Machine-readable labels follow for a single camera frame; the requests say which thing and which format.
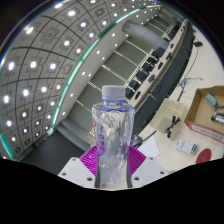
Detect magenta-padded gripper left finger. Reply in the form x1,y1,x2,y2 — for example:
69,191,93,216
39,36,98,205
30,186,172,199
57,145,99,188

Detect row of black office chairs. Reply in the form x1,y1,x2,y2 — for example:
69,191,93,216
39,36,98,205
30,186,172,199
124,19,188,101

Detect silver black marker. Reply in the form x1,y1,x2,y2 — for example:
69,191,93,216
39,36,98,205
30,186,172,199
210,112,224,124

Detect red-sided open cardboard box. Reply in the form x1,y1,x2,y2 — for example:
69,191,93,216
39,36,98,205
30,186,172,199
184,85,224,145

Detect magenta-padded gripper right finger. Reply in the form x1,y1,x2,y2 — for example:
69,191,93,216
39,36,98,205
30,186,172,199
128,145,169,189

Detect clear plastic water bottle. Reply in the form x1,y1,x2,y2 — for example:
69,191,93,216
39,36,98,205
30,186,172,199
91,84,136,188

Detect long curved conference desk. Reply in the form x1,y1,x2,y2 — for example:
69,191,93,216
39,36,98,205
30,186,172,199
133,16,204,134

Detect white remote control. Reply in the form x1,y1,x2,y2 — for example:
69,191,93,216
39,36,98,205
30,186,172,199
175,139,200,156

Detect recessed ceiling lights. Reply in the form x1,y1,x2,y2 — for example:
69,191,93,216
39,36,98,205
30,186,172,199
0,0,161,158

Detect teal whiteboard eraser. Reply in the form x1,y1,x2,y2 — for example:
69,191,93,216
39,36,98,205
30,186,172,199
204,93,219,110

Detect thin grey cable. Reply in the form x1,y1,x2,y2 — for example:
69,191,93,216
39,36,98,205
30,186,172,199
176,76,204,101

